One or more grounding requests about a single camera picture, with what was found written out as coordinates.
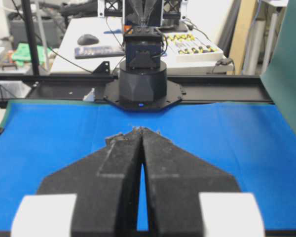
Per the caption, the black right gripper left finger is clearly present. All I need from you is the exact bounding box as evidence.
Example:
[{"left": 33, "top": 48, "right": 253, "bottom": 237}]
[{"left": 37, "top": 131, "right": 141, "bottom": 237}]

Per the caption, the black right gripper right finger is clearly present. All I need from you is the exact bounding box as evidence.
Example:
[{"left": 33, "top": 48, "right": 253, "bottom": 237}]
[{"left": 142, "top": 128, "right": 240, "bottom": 237}]

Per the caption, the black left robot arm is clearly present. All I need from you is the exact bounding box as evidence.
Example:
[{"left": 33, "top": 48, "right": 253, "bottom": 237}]
[{"left": 103, "top": 0, "right": 183, "bottom": 111}]

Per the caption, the blue table mat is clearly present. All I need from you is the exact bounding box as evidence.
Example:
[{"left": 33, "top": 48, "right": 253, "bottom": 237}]
[{"left": 0, "top": 101, "right": 296, "bottom": 231}]

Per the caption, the blue flat box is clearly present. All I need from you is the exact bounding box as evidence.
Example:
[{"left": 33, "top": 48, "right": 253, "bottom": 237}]
[{"left": 74, "top": 46, "right": 125, "bottom": 59}]

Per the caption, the screwdriver set in white tray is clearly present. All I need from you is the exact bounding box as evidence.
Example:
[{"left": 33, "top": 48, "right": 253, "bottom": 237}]
[{"left": 165, "top": 33, "right": 224, "bottom": 63}]

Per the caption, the white background table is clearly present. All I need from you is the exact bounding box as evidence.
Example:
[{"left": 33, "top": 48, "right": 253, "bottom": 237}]
[{"left": 51, "top": 17, "right": 233, "bottom": 76}]

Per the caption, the black computer mouse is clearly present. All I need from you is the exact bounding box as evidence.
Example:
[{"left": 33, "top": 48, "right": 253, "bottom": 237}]
[{"left": 77, "top": 34, "right": 99, "bottom": 46}]

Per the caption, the green cloth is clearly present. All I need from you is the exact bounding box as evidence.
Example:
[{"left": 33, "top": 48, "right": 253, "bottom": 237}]
[{"left": 11, "top": 43, "right": 46, "bottom": 67}]

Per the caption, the black vertical pole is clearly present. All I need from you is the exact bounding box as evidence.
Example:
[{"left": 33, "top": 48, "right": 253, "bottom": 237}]
[{"left": 21, "top": 0, "right": 39, "bottom": 76}]

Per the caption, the black mounting rail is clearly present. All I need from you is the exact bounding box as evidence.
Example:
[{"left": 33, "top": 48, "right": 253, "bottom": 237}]
[{"left": 0, "top": 74, "right": 273, "bottom": 104}]

